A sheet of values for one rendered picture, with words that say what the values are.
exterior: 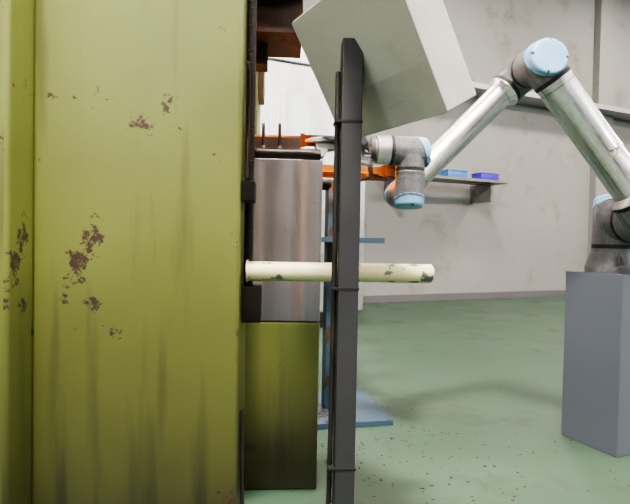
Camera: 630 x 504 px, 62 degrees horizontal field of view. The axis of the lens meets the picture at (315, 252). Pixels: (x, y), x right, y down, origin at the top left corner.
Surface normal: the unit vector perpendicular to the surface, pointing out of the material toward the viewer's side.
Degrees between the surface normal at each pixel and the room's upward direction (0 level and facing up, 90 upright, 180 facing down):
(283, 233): 90
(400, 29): 120
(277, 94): 90
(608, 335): 90
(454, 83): 90
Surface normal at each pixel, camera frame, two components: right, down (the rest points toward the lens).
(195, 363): 0.07, 0.03
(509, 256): 0.40, 0.03
